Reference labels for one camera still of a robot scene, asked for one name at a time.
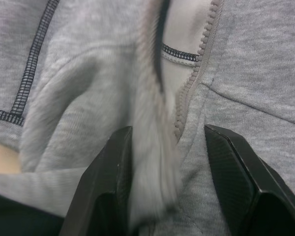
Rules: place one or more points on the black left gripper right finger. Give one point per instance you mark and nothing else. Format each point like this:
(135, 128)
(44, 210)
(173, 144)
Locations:
(243, 177)

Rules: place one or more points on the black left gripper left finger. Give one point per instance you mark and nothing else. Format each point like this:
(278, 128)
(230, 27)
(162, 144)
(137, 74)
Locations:
(100, 182)

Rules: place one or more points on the grey zip-up sweatshirt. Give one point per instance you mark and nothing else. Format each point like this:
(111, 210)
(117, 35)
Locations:
(88, 98)

